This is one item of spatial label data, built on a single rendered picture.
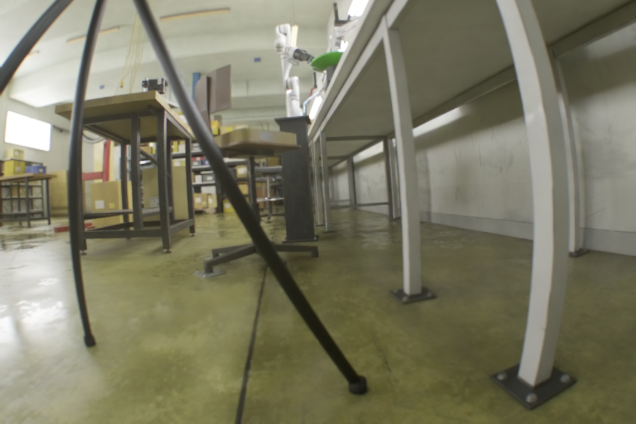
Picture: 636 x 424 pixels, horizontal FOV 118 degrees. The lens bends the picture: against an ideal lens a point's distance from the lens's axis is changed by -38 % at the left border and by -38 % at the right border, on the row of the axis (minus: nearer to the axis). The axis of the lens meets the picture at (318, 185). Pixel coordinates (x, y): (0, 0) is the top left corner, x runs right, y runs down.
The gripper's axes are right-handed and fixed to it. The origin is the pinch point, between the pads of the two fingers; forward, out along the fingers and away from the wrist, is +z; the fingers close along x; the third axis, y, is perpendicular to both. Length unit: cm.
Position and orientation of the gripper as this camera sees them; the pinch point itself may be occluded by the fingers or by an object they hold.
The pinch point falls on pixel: (316, 65)
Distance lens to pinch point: 188.4
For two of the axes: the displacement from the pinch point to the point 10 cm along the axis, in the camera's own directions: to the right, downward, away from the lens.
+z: 7.4, 5.2, -4.3
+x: 5.1, -0.2, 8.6
